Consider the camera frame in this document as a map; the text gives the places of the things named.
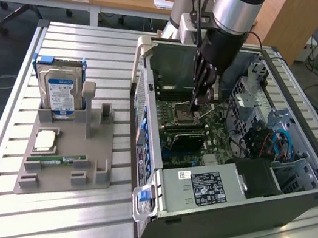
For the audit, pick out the blue expansion slot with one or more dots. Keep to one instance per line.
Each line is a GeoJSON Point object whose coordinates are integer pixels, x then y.
{"type": "Point", "coordinates": [167, 152]}

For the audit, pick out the black plastic air shroud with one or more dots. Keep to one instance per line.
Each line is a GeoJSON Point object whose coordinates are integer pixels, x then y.
{"type": "Point", "coordinates": [256, 179]}

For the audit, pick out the black chair base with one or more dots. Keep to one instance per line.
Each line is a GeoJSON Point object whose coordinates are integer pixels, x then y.
{"type": "Point", "coordinates": [14, 14]}

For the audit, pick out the blue case latch tab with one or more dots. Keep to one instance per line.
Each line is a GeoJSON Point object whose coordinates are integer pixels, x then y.
{"type": "Point", "coordinates": [143, 196]}

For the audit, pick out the green RAM stick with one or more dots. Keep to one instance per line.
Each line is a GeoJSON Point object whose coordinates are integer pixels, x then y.
{"type": "Point", "coordinates": [56, 160]}
{"type": "Point", "coordinates": [185, 128]}

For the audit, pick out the wooden cabinet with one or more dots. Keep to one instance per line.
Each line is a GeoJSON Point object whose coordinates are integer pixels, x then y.
{"type": "Point", "coordinates": [286, 24]}

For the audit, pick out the CPU socket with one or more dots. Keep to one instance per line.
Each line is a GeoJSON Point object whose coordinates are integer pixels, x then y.
{"type": "Point", "coordinates": [181, 115]}

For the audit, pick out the blue card retainer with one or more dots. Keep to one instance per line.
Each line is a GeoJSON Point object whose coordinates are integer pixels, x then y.
{"type": "Point", "coordinates": [144, 125]}

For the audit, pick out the open PC case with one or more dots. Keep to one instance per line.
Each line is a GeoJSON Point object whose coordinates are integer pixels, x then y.
{"type": "Point", "coordinates": [218, 234]}

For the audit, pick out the silver chipset heatsink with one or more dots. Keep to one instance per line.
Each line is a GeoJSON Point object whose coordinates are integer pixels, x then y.
{"type": "Point", "coordinates": [210, 159]}

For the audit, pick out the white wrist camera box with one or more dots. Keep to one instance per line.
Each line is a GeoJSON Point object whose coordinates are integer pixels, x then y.
{"type": "Point", "coordinates": [188, 28]}

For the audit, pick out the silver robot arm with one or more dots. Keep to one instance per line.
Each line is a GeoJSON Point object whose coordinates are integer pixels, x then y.
{"type": "Point", "coordinates": [237, 9]}

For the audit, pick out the graphics card with black shroud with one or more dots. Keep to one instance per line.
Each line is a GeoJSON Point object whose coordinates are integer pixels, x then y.
{"type": "Point", "coordinates": [188, 144]}

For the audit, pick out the green motherboard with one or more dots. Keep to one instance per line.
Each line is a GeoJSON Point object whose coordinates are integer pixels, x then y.
{"type": "Point", "coordinates": [212, 147]}

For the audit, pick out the white wall box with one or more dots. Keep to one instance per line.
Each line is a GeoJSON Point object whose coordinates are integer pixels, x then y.
{"type": "Point", "coordinates": [309, 51]}

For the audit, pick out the silver CPU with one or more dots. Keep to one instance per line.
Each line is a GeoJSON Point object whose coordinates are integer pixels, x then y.
{"type": "Point", "coordinates": [45, 140]}

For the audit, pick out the silver disk bay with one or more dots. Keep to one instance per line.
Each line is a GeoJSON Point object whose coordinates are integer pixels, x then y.
{"type": "Point", "coordinates": [306, 175]}

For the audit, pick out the grey power supply unit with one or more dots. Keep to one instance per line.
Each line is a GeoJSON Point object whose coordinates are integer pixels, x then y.
{"type": "Point", "coordinates": [180, 190]}

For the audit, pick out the hard disk with blue caddy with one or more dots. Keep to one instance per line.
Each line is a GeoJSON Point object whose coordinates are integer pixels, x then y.
{"type": "Point", "coordinates": [58, 98]}

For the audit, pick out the grey parts rack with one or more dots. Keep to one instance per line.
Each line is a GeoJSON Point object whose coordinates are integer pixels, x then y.
{"type": "Point", "coordinates": [59, 178]}

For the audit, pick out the silver drive cage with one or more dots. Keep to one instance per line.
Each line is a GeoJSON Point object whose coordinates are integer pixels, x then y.
{"type": "Point", "coordinates": [251, 104]}

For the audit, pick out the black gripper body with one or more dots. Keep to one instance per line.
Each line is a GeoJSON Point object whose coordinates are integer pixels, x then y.
{"type": "Point", "coordinates": [222, 50]}

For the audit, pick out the silver socket cover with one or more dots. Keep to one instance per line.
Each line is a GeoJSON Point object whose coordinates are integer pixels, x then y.
{"type": "Point", "coordinates": [211, 108]}

